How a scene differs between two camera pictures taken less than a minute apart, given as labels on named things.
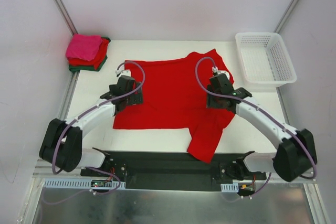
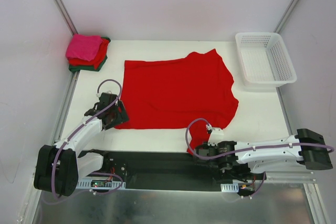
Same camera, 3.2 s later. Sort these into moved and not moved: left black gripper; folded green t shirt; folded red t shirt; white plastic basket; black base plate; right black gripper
Moved: left black gripper; right black gripper
Not moved: folded green t shirt; white plastic basket; folded red t shirt; black base plate
